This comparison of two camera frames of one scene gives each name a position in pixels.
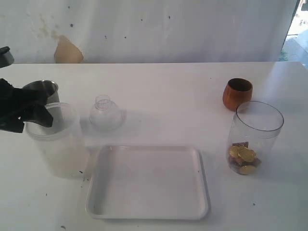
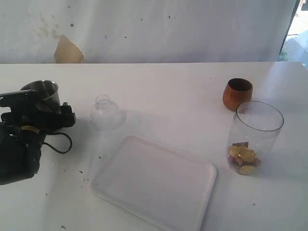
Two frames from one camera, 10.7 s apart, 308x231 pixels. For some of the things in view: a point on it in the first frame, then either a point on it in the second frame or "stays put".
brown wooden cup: x=237 y=91 stays put
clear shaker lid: x=105 y=115 stays put
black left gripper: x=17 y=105 to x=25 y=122
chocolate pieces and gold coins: x=242 y=159 stays put
